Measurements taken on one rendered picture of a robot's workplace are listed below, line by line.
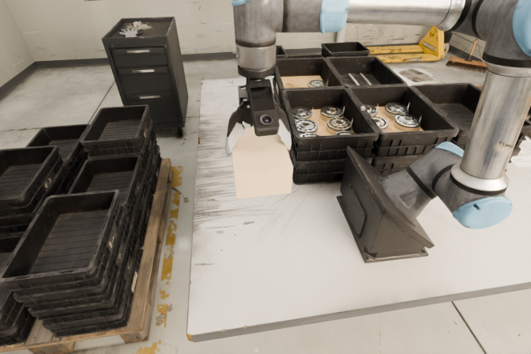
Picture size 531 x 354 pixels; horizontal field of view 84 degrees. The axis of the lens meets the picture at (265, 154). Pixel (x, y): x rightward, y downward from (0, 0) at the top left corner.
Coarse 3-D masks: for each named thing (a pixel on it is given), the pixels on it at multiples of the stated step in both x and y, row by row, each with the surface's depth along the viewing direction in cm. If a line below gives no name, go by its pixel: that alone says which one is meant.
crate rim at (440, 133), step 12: (420, 96) 128; (432, 108) 120; (372, 120) 113; (444, 120) 113; (396, 132) 106; (408, 132) 106; (420, 132) 106; (432, 132) 106; (444, 132) 106; (456, 132) 106
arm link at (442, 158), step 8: (440, 144) 86; (448, 144) 83; (432, 152) 85; (440, 152) 83; (448, 152) 81; (456, 152) 80; (416, 160) 89; (424, 160) 85; (432, 160) 83; (440, 160) 81; (448, 160) 80; (456, 160) 79; (416, 168) 86; (424, 168) 84; (432, 168) 82; (440, 168) 80; (448, 168) 78; (424, 176) 84; (432, 176) 82; (440, 176) 79; (424, 184) 84; (432, 184) 82; (432, 192) 84
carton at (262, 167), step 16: (240, 144) 67; (256, 144) 67; (272, 144) 67; (240, 160) 62; (256, 160) 62; (272, 160) 62; (288, 160) 62; (240, 176) 60; (256, 176) 60; (272, 176) 61; (288, 176) 62; (240, 192) 62; (256, 192) 63; (272, 192) 64; (288, 192) 65
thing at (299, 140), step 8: (312, 88) 134; (320, 88) 134; (328, 88) 135; (336, 88) 134; (344, 88) 134; (352, 96) 128; (288, 104) 122; (288, 112) 117; (360, 112) 117; (368, 120) 112; (296, 128) 108; (296, 136) 104; (312, 136) 104; (320, 136) 104; (328, 136) 104; (336, 136) 104; (344, 136) 104; (352, 136) 104; (360, 136) 104; (368, 136) 104; (376, 136) 104; (304, 144) 104
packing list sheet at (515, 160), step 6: (528, 138) 143; (522, 144) 139; (528, 144) 139; (522, 150) 135; (528, 150) 135; (516, 156) 132; (522, 156) 132; (528, 156) 132; (516, 162) 128; (522, 162) 128; (528, 162) 128
